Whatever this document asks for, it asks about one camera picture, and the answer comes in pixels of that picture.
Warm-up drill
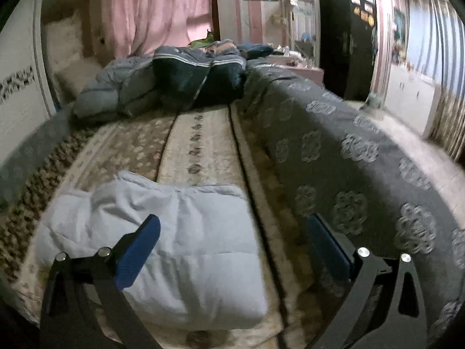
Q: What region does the white low cabinet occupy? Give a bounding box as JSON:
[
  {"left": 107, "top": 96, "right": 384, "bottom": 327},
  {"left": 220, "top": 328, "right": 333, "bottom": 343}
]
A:
[{"left": 383, "top": 63, "right": 442, "bottom": 136}]

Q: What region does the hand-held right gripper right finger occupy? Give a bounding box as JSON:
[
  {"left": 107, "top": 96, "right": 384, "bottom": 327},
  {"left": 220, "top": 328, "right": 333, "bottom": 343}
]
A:
[{"left": 307, "top": 213, "right": 428, "bottom": 349}]

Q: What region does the striped curtain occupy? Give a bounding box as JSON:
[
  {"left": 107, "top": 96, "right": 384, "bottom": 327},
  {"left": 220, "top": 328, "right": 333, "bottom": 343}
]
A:
[{"left": 406, "top": 0, "right": 465, "bottom": 162}]

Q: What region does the pink bedside table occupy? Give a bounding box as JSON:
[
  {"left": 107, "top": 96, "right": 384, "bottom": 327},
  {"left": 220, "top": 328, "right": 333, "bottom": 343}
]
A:
[{"left": 268, "top": 54, "right": 325, "bottom": 87}]

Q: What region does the dark teal quilt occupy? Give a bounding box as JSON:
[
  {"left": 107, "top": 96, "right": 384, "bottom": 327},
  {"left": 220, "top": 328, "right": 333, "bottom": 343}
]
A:
[{"left": 153, "top": 45, "right": 248, "bottom": 110}]

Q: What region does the white framed mirror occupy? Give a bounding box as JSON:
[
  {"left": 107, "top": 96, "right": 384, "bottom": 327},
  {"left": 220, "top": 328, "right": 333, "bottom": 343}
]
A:
[{"left": 284, "top": 0, "right": 321, "bottom": 68}]

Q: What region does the grey patterned bedspread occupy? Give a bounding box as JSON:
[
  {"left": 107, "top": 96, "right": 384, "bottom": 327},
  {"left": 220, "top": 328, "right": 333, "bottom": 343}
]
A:
[{"left": 0, "top": 62, "right": 465, "bottom": 349}]

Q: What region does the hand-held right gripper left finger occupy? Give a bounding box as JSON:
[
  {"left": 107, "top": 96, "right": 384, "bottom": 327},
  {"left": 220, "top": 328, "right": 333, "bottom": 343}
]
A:
[{"left": 39, "top": 214, "right": 165, "bottom": 349}]

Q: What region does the pink curtain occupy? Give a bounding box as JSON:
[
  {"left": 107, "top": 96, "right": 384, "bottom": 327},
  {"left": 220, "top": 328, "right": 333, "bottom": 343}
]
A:
[{"left": 108, "top": 0, "right": 216, "bottom": 59}]

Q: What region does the small wall picture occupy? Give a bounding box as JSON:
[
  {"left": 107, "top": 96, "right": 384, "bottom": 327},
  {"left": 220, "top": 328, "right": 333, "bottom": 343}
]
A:
[{"left": 394, "top": 9, "right": 406, "bottom": 41}]

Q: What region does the brown beige floral blanket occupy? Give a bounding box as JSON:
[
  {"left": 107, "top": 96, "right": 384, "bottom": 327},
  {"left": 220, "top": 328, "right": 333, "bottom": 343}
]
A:
[{"left": 0, "top": 104, "right": 328, "bottom": 349}]

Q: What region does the black wardrobe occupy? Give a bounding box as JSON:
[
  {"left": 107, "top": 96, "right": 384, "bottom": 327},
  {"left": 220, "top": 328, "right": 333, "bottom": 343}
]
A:
[{"left": 318, "top": 0, "right": 379, "bottom": 103}]

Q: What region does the multicoloured bedding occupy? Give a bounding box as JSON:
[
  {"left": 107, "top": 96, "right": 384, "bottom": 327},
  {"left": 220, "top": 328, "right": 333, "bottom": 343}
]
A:
[{"left": 189, "top": 38, "right": 275, "bottom": 61}]

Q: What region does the cream pillow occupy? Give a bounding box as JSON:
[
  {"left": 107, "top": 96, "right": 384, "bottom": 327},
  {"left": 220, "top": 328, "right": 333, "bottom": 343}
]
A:
[{"left": 44, "top": 16, "right": 103, "bottom": 96}]

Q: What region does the pale blue padded garment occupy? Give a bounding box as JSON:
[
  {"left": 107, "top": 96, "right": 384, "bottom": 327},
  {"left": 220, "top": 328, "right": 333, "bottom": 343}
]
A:
[{"left": 34, "top": 170, "right": 269, "bottom": 331}]

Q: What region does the blue grey quilt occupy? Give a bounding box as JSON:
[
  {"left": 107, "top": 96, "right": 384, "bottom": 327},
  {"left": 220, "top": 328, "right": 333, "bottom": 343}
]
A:
[{"left": 73, "top": 56, "right": 165, "bottom": 119}]

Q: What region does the white ribbed headboard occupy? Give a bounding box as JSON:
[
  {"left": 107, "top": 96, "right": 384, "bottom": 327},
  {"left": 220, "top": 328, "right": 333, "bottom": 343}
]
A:
[{"left": 0, "top": 0, "right": 60, "bottom": 170}]

